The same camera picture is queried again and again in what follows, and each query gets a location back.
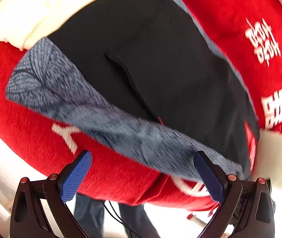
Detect white folded cloth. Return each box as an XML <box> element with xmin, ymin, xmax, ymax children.
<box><xmin>0</xmin><ymin>0</ymin><xmax>94</xmax><ymax>50</ymax></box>

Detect red sofa cover white characters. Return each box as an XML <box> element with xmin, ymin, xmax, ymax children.
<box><xmin>0</xmin><ymin>0</ymin><xmax>282</xmax><ymax>212</ymax></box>

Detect person's legs in jeans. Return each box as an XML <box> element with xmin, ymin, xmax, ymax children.
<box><xmin>74</xmin><ymin>193</ymin><xmax>159</xmax><ymax>238</ymax></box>

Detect black cable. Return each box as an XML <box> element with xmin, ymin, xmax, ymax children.
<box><xmin>101</xmin><ymin>200</ymin><xmax>141</xmax><ymax>238</ymax></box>

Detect black pants with blue waistband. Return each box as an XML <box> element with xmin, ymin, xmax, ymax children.
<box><xmin>6</xmin><ymin>0</ymin><xmax>259</xmax><ymax>181</ymax></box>

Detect beige cushion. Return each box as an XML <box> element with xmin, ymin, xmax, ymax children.
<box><xmin>251</xmin><ymin>130</ymin><xmax>282</xmax><ymax>190</ymax></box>

